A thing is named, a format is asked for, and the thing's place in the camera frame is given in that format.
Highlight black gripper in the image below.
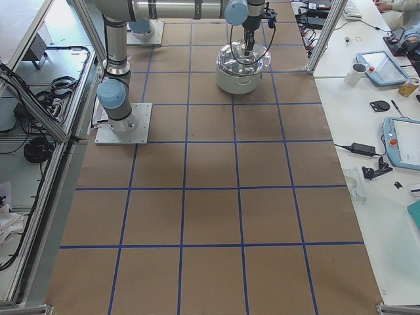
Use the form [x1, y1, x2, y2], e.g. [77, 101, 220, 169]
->
[243, 6, 263, 55]

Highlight glass pot lid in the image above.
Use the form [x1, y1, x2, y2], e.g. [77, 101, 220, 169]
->
[217, 40, 271, 77]

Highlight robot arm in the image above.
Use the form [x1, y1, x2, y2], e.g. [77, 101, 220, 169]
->
[72, 1, 270, 143]

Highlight mint green pot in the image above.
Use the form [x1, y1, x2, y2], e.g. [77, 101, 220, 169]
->
[216, 40, 271, 95]

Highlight white paper cup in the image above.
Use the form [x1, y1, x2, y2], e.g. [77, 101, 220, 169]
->
[344, 62, 367, 86]

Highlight upper teach pendant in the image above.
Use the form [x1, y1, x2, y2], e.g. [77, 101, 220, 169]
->
[356, 51, 410, 86]

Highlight teach pendant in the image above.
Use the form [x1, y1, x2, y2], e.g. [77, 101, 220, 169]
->
[383, 117, 419, 170]
[356, 51, 410, 86]

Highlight black round case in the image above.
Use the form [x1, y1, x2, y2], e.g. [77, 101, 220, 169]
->
[369, 100, 390, 112]

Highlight black laptop charger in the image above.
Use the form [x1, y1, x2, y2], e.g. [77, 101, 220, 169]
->
[335, 142, 386, 157]

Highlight person at desk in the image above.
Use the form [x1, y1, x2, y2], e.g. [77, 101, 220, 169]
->
[373, 0, 419, 43]

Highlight black pen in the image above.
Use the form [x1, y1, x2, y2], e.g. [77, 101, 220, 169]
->
[391, 100, 404, 117]

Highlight yellow drink can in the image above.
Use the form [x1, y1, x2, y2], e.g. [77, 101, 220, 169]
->
[398, 77, 419, 97]

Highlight clear plastic holder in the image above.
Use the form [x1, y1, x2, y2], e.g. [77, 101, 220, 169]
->
[342, 168, 366, 201]

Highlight lower teach pendant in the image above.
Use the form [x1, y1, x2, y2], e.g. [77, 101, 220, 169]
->
[383, 117, 419, 170]

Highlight black gripper spare part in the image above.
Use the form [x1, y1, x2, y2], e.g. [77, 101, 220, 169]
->
[362, 156, 394, 181]

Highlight black braided right cable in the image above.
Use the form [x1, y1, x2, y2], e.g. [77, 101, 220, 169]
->
[229, 9, 278, 66]

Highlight aluminium frame post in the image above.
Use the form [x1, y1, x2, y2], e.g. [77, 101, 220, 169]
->
[306, 0, 347, 75]

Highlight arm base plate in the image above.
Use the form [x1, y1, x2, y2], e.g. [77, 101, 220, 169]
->
[127, 19, 165, 46]
[94, 103, 152, 145]

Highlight aluminium table frame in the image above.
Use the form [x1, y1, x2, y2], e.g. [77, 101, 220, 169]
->
[1, 1, 100, 307]

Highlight coiled black cables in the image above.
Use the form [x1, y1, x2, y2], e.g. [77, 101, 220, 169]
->
[22, 135, 55, 165]

